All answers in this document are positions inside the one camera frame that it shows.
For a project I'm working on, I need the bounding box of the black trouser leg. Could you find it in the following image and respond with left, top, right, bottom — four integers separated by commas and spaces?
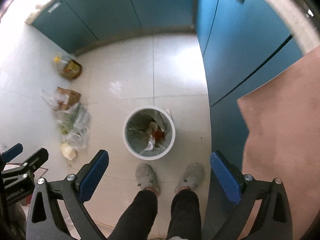
167, 189, 202, 239
107, 190, 158, 240

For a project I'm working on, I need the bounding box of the blue kitchen cabinet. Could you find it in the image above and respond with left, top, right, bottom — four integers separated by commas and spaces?
33, 0, 296, 237

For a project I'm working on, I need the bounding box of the white round trash bin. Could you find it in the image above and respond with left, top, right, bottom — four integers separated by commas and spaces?
123, 106, 176, 161

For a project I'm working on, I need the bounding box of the left grey slipper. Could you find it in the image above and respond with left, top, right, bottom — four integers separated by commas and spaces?
135, 164, 160, 196

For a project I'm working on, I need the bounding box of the yellow cooking oil bottle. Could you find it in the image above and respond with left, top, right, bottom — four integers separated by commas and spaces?
54, 55, 82, 80

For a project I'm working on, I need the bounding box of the white round bun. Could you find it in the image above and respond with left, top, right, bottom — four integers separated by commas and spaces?
61, 143, 76, 160

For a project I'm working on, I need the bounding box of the left black trouser leg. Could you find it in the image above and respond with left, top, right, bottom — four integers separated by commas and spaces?
107, 190, 158, 240

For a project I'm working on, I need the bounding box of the small red sachet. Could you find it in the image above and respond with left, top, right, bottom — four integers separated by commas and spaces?
152, 129, 165, 141

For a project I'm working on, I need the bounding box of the plastic bag with vegetables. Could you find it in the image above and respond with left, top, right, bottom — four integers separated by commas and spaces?
41, 90, 91, 151

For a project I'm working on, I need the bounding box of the right black trouser leg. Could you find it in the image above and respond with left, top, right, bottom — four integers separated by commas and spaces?
167, 189, 202, 239

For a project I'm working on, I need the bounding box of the brown cardboard box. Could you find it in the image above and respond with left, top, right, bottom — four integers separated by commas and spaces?
52, 87, 81, 111

